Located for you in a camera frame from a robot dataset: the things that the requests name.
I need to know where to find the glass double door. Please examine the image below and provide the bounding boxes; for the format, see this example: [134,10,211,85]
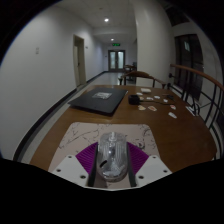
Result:
[107,49,127,72]

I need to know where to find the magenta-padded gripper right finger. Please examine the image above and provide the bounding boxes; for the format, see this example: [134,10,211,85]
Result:
[125,142,173,188]

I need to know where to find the round ceiling lights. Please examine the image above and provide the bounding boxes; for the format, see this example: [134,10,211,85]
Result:
[103,17,116,43]

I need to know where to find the black closed laptop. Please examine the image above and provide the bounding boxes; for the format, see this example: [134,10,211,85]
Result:
[67,87,129,116]

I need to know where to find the open side doorway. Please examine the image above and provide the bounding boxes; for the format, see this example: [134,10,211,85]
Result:
[72,34,88,88]

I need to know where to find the wooden armchair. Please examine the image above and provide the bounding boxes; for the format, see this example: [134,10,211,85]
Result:
[118,70,167,90]

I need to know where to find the wooden-topped black metal railing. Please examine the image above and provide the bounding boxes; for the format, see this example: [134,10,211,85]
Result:
[168,63,224,161]

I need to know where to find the black cable bundle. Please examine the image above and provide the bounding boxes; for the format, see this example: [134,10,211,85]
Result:
[162,94,177,102]

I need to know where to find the small black charger block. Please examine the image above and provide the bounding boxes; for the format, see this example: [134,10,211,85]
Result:
[128,94,141,106]

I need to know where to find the white marble-print mouse pad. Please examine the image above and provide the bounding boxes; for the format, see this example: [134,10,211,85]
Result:
[48,121,158,190]

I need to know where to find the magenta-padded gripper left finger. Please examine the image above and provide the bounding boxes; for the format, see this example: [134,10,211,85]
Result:
[49,142,100,188]

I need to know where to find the dark framed window wall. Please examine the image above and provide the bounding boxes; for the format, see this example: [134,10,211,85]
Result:
[159,1,214,101]

